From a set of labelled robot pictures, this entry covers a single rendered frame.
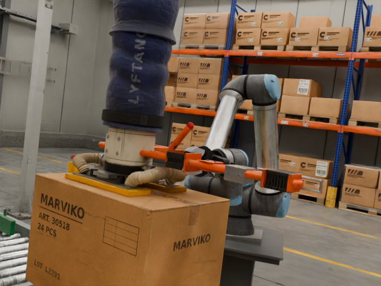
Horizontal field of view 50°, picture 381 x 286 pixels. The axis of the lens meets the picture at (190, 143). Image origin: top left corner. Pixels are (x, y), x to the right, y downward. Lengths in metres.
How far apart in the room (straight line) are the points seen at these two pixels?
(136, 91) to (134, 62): 0.09
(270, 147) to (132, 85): 0.84
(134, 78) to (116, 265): 0.60
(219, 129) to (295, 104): 7.04
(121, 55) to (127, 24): 0.10
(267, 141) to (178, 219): 0.85
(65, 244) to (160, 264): 0.38
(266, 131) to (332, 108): 6.65
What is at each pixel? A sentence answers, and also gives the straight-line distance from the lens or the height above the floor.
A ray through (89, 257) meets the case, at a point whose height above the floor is 0.86.
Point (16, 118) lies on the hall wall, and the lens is 12.30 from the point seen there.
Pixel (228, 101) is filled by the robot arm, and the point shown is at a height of 1.44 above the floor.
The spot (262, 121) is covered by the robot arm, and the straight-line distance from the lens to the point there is 1.94.
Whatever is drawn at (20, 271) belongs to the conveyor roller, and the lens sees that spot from 2.16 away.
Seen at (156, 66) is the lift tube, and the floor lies 1.50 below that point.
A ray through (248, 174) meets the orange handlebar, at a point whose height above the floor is 1.20.
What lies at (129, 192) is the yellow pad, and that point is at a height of 1.09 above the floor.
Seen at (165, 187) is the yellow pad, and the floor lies 1.09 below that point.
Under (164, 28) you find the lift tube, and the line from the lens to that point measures 1.45.
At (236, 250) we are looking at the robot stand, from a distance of 2.03.
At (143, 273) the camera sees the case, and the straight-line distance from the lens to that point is 1.21.
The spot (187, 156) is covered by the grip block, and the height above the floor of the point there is 1.22.
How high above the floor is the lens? 1.33
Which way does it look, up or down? 3 degrees down
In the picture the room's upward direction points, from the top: 7 degrees clockwise
